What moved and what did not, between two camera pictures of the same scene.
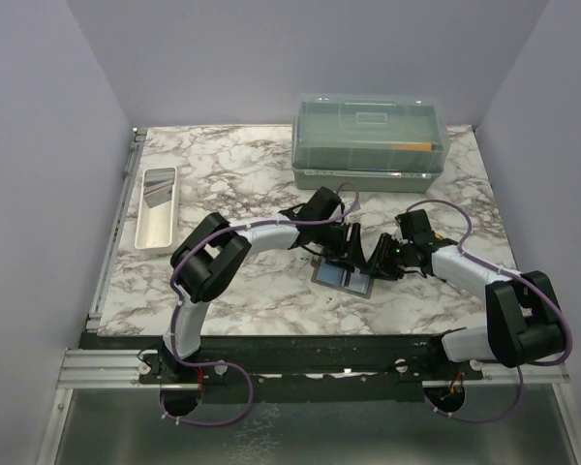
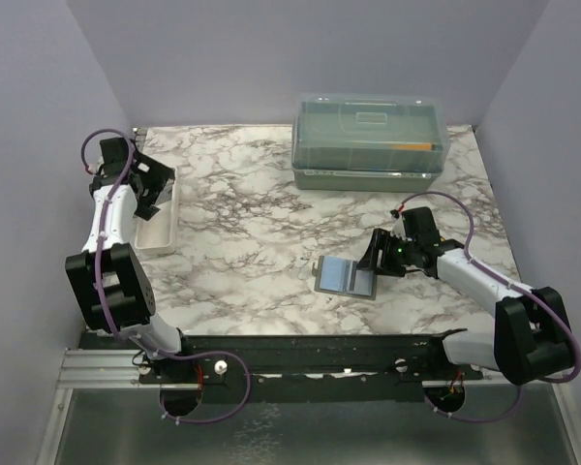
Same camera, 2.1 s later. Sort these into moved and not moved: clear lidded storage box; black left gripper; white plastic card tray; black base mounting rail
Moved: black left gripper
Not moved: white plastic card tray; black base mounting rail; clear lidded storage box
